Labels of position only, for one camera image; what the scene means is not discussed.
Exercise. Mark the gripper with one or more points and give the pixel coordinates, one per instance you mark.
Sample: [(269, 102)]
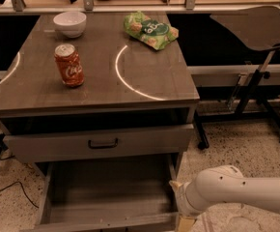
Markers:
[(182, 199)]

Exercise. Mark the grey drawer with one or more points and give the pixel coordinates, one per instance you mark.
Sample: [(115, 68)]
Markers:
[(129, 194), (74, 145)]

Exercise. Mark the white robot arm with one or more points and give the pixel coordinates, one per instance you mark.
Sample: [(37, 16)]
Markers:
[(222, 184)]

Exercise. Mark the grey top drawer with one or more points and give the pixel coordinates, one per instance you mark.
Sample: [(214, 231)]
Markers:
[(74, 145)]

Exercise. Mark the grey wooden drawer cabinet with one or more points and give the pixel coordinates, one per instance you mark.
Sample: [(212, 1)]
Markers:
[(127, 85)]

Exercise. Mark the green snack chip bag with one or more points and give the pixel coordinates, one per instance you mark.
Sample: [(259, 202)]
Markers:
[(150, 31)]

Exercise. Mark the orange soda can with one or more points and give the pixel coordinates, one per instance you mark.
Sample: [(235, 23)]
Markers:
[(69, 66)]

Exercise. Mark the black side stand table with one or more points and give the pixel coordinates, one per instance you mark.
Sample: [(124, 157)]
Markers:
[(259, 30)]

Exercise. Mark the white ceramic bowl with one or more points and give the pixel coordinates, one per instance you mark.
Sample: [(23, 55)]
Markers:
[(70, 24)]

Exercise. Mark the black top drawer handle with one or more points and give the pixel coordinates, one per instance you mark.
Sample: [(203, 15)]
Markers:
[(94, 145)]

